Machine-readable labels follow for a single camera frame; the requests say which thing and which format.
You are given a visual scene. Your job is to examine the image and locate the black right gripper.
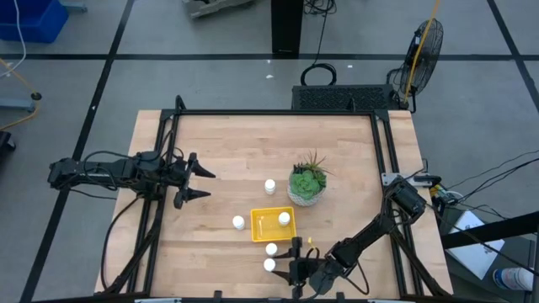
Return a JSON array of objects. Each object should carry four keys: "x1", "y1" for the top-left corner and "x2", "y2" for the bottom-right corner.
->
[{"x1": 270, "y1": 237, "x2": 338, "y2": 300}]

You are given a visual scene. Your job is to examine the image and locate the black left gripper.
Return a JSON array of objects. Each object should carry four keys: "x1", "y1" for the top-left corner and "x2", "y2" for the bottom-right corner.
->
[{"x1": 164, "y1": 151, "x2": 217, "y2": 210}]

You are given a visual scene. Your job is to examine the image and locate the yellow plastic basket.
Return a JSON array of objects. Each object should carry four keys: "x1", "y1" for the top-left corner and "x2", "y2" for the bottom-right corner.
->
[{"x1": 249, "y1": 205, "x2": 297, "y2": 243}]

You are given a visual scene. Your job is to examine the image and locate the succulents in triangle-patterned pot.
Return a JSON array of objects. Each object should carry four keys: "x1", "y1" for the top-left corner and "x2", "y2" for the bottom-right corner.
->
[{"x1": 286, "y1": 150, "x2": 334, "y2": 208}]

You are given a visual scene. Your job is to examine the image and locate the black perforated computer case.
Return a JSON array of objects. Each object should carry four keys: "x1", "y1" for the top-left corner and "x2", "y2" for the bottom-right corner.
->
[{"x1": 291, "y1": 83, "x2": 401, "y2": 113}]

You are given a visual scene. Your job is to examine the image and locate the grey metal cart base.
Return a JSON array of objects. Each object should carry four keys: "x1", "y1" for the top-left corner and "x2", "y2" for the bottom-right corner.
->
[{"x1": 182, "y1": 0, "x2": 256, "y2": 19}]

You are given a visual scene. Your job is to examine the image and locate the white flat box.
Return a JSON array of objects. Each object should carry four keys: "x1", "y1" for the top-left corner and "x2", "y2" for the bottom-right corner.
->
[{"x1": 445, "y1": 210, "x2": 506, "y2": 281}]

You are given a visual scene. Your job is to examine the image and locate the grey table foot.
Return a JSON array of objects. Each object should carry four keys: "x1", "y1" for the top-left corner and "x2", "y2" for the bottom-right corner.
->
[{"x1": 0, "y1": 98, "x2": 37, "y2": 114}]

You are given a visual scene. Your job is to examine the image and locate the black floor object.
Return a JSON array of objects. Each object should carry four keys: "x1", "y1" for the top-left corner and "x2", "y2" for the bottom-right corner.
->
[{"x1": 0, "y1": 130, "x2": 17, "y2": 153}]

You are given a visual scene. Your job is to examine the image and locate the black beam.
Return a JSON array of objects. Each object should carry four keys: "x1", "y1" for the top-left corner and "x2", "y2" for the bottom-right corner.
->
[{"x1": 440, "y1": 210, "x2": 539, "y2": 250}]

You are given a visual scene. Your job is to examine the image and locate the white and blue bottle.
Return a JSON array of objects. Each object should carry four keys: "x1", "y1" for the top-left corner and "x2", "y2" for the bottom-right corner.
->
[{"x1": 492, "y1": 266, "x2": 535, "y2": 293}]

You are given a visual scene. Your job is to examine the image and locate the blue plastic bin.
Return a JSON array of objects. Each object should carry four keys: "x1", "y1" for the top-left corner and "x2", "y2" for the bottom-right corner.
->
[{"x1": 0, "y1": 0, "x2": 70, "y2": 44}]

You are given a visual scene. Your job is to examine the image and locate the black floor fan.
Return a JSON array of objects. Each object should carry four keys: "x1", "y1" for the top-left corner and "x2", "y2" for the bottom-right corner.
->
[{"x1": 387, "y1": 18, "x2": 446, "y2": 114}]

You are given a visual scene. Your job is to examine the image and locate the black aluminium table frame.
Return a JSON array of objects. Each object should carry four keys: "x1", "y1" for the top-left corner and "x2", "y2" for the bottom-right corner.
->
[{"x1": 94, "y1": 94, "x2": 454, "y2": 303}]

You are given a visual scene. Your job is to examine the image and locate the yellow cable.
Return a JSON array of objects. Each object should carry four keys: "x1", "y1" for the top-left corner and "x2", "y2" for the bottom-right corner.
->
[
  {"x1": 0, "y1": 57, "x2": 41, "y2": 131},
  {"x1": 403, "y1": 0, "x2": 441, "y2": 104}
]

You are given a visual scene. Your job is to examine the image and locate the black coiled cable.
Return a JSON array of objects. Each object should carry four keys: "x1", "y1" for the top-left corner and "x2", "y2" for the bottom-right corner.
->
[{"x1": 299, "y1": 0, "x2": 339, "y2": 87}]

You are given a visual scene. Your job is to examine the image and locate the white cable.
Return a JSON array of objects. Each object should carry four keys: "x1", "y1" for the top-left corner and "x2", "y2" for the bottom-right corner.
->
[{"x1": 0, "y1": 0, "x2": 27, "y2": 79}]

